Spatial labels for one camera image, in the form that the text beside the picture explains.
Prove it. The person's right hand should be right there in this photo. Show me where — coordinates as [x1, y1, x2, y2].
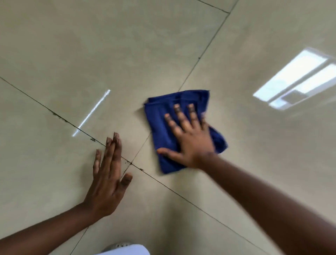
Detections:
[157, 104, 219, 169]

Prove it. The person's left hand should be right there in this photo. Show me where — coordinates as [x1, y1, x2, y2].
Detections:
[83, 132, 133, 218]

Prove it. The blue cleaning cloth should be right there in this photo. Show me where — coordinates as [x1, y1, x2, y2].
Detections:
[143, 89, 228, 174]

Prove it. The person's right forearm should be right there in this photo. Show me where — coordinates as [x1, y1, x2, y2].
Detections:
[198, 153, 336, 255]

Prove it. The person's left forearm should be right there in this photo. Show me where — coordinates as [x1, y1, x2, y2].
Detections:
[0, 202, 101, 255]

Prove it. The white perforated shoe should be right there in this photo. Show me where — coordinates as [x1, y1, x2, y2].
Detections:
[102, 242, 133, 253]

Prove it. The white garment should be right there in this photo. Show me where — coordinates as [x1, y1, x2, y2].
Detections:
[95, 244, 150, 255]

